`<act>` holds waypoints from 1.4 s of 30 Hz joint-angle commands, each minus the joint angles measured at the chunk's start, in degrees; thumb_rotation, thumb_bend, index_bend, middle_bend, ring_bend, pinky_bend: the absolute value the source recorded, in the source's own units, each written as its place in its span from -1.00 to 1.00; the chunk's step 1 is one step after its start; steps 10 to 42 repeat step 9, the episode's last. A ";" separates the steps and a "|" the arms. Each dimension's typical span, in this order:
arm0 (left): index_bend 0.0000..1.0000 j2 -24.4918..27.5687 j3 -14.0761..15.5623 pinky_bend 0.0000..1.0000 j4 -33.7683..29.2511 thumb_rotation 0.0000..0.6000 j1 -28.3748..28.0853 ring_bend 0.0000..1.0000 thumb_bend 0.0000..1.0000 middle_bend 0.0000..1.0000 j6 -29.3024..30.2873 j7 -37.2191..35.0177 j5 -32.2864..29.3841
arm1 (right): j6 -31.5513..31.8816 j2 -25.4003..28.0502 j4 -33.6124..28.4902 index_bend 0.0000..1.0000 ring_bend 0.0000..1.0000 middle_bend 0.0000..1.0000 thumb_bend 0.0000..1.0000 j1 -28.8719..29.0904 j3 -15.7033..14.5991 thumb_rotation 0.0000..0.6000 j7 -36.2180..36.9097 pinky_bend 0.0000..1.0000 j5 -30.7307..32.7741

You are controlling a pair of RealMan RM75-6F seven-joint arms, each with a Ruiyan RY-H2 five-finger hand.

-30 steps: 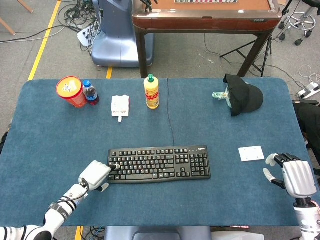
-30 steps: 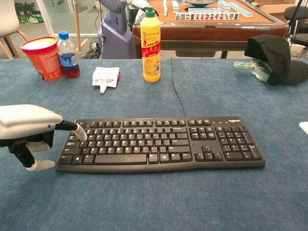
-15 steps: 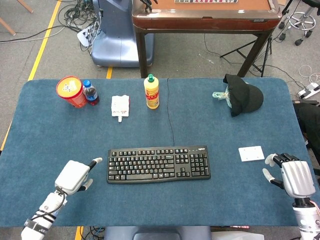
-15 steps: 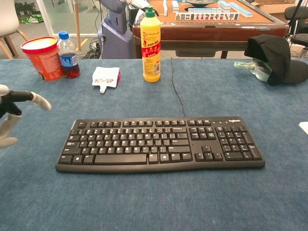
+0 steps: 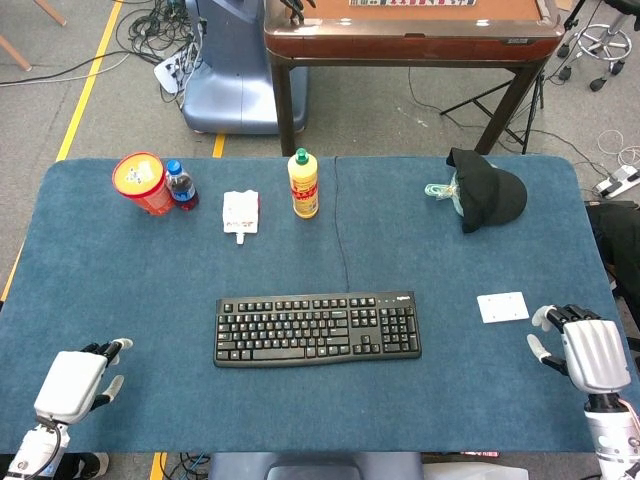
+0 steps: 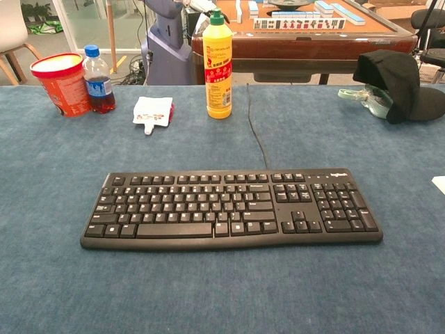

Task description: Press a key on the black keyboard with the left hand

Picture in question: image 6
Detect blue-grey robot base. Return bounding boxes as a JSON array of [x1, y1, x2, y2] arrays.
[[140, 0, 193, 86]]

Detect black computer keyboard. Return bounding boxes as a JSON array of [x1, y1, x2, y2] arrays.
[[79, 168, 384, 252]]

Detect white spouted pouch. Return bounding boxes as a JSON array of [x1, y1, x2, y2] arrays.
[[132, 96, 175, 136]]

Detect yellow bottle green cap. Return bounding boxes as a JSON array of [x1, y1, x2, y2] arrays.
[[202, 8, 234, 120]]

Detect blue felt table cloth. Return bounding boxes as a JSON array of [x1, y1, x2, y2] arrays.
[[0, 83, 445, 334]]

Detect brown mahjong table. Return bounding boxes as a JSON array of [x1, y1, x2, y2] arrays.
[[191, 0, 419, 86]]

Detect cola bottle blue cap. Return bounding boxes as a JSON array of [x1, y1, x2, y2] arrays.
[[82, 44, 117, 115]]

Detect row of mahjong tiles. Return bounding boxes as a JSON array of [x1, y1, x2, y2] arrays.
[[252, 17, 347, 31]]

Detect wooden pole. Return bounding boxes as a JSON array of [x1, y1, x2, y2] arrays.
[[105, 0, 118, 74]]

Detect red snack tub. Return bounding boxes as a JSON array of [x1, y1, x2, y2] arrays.
[[29, 52, 93, 118]]

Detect black baseball cap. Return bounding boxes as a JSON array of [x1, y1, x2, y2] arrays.
[[353, 49, 445, 125]]

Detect white card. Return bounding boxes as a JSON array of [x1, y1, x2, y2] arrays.
[[430, 175, 445, 196]]

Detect white chair wooden legs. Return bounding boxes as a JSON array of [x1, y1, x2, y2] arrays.
[[0, 0, 43, 86]]

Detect thin black cable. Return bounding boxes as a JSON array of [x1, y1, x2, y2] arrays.
[[245, 83, 270, 171]]

